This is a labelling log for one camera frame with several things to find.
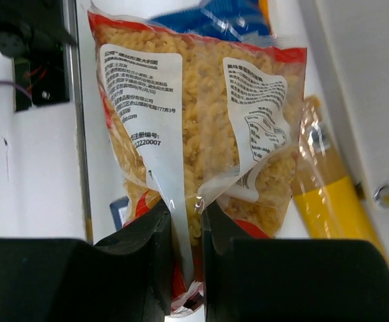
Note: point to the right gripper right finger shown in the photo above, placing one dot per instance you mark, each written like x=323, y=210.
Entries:
x=260, y=279

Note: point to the yellow spaghetti bag near shelf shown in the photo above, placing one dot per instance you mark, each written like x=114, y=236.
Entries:
x=323, y=192

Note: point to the blue orange pasta bag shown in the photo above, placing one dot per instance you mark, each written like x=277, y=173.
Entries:
x=234, y=21

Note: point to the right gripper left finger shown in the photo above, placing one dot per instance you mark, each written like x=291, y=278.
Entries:
x=127, y=276

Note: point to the red fusilli bag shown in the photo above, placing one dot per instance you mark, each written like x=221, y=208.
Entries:
x=196, y=119

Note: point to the white two-tier metal shelf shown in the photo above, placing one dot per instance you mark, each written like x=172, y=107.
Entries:
x=350, y=46

